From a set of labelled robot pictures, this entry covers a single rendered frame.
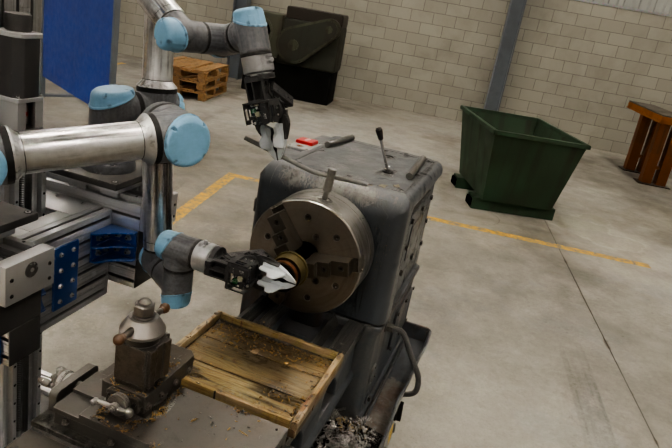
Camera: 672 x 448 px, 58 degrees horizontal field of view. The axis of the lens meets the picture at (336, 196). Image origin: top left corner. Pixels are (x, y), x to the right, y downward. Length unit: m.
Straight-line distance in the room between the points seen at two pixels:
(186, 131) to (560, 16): 10.45
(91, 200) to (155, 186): 0.32
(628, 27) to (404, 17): 3.80
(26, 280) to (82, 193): 0.50
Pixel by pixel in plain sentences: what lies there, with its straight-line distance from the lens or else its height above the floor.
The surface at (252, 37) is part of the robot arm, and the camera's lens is 1.46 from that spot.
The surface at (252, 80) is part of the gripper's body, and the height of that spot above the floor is 1.52.
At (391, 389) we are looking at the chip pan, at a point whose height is 0.54.
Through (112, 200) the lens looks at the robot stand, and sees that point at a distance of 1.80.
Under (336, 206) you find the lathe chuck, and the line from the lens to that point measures 1.56.
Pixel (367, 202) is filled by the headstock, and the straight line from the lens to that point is 1.66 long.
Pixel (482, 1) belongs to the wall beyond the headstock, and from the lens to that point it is 11.39.
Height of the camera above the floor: 1.73
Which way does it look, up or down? 18 degrees down
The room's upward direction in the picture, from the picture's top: 10 degrees clockwise
